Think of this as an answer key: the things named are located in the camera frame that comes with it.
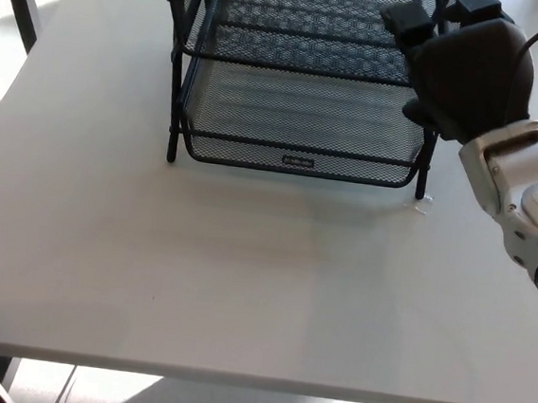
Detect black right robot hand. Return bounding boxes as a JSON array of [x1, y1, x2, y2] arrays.
[[368, 0, 538, 153]]

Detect clear tape piece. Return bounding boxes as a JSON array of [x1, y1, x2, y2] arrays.
[[410, 192, 436, 218]]

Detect small black mesh tray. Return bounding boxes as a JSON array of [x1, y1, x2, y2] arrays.
[[213, 0, 414, 50]]

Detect black mesh tray with label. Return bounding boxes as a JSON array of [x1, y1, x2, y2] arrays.
[[170, 54, 436, 192]]

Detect black metal tray rack frame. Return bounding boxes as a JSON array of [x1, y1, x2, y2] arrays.
[[149, 0, 455, 202]]

